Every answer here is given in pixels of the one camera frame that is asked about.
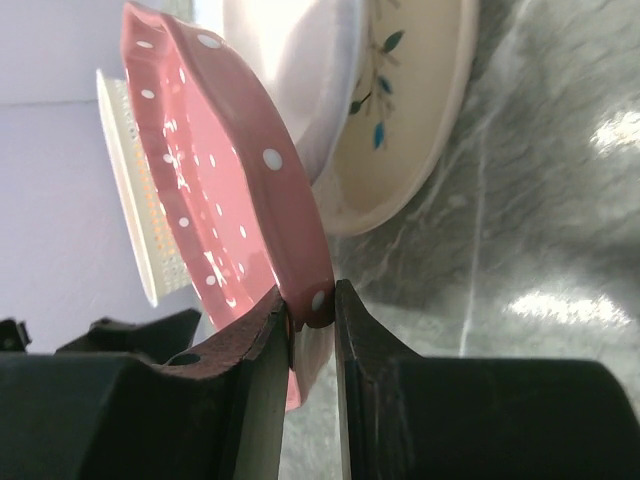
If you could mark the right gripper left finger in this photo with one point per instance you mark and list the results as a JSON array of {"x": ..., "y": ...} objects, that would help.
[{"x": 213, "y": 411}]

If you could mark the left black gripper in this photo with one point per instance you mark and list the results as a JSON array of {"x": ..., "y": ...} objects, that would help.
[{"x": 161, "y": 338}]

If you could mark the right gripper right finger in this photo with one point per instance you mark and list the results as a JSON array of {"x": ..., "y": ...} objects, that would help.
[{"x": 406, "y": 416}]

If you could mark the pink polka dot plate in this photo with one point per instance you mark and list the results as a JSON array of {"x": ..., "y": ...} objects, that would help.
[{"x": 234, "y": 192}]

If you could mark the white perforated plastic bin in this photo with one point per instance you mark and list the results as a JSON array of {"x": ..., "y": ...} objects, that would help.
[{"x": 160, "y": 266}]

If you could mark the white scalloped paper bowl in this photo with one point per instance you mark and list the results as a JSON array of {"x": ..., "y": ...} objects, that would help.
[{"x": 308, "y": 56}]

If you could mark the cream plate with blue leaves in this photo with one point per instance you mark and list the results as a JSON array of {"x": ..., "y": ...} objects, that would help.
[{"x": 416, "y": 65}]

